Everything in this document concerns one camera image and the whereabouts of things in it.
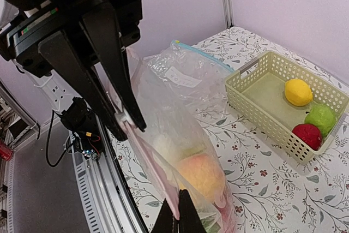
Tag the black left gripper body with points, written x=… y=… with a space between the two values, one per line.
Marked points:
x=28 y=22

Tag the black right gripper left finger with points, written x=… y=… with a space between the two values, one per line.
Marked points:
x=165 y=222

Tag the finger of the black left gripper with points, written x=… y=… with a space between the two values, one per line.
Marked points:
x=61 y=55
x=101 y=24

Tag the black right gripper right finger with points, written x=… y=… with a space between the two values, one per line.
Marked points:
x=189 y=221

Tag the orange toy fruit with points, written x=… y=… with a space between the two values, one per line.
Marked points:
x=204 y=174

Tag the pink zip top bag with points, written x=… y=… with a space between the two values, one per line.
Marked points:
x=165 y=114

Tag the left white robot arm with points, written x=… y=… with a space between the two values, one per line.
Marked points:
x=74 y=112

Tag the clear plastic bag with label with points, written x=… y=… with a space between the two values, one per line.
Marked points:
x=196 y=77

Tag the floral table mat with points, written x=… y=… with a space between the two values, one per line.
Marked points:
x=270 y=192

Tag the dark red toy fruit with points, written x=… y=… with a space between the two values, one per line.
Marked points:
x=310 y=134

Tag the beige plastic basket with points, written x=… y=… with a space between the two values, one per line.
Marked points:
x=256 y=90

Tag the yellow toy lemon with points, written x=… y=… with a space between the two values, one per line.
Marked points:
x=298 y=92

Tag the green toy pepper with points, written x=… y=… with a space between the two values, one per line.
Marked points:
x=323 y=117

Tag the aluminium front rail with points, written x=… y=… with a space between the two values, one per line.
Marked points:
x=49 y=191

